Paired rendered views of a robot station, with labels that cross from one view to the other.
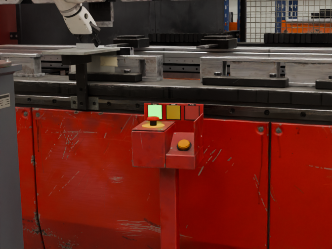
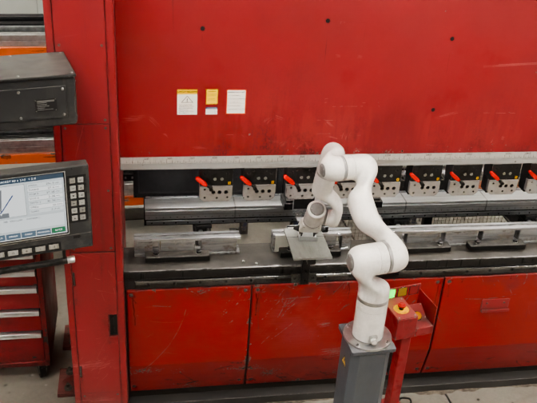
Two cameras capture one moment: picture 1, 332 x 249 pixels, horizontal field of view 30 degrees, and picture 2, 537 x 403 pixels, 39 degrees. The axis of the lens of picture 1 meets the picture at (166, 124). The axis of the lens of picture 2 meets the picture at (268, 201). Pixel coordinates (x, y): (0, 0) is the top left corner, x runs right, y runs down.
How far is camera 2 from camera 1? 2.84 m
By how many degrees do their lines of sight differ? 38
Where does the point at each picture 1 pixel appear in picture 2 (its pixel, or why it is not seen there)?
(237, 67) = (412, 237)
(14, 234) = not seen: outside the picture
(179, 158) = (424, 329)
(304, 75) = (457, 238)
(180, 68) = not seen: hidden behind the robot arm
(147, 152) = (405, 330)
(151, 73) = (346, 244)
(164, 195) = (403, 348)
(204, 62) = not seen: hidden behind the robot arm
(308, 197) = (461, 316)
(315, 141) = (471, 285)
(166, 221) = (401, 361)
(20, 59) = (224, 241)
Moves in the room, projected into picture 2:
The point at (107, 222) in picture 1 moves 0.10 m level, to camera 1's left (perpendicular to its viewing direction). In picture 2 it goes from (312, 352) to (296, 358)
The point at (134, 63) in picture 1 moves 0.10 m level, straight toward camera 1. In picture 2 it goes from (332, 238) to (346, 248)
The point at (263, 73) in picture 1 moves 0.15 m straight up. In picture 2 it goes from (430, 239) to (435, 213)
